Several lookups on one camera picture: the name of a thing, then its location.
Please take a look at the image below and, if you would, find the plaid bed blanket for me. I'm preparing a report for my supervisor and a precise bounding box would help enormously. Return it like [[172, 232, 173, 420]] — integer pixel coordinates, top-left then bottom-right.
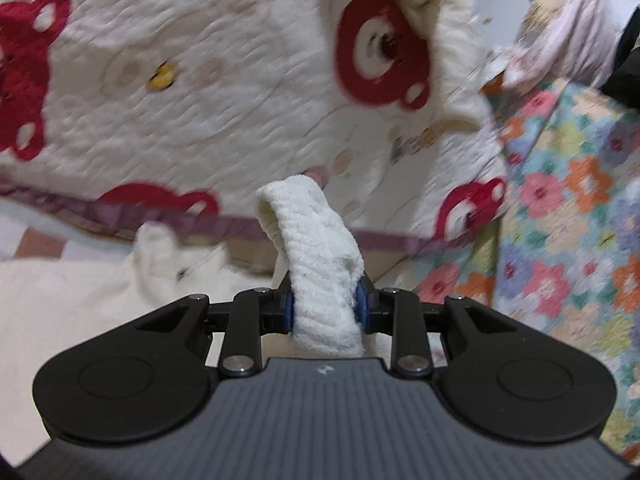
[[1, 216, 131, 263]]

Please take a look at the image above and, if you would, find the floral bed sheet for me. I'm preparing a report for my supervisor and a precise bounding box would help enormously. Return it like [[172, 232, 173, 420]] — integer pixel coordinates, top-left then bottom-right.
[[410, 79, 639, 462]]

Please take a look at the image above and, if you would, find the pink striped cloth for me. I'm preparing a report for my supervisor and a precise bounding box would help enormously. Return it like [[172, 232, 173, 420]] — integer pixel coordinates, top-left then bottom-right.
[[502, 0, 620, 94]]

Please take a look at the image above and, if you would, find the cream fleece garment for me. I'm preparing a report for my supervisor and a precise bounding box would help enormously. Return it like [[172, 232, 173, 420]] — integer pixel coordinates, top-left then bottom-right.
[[1, 176, 390, 465]]

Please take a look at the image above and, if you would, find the bear print quilt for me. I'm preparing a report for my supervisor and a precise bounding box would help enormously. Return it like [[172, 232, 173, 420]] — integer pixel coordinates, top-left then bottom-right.
[[1, 0, 506, 250]]

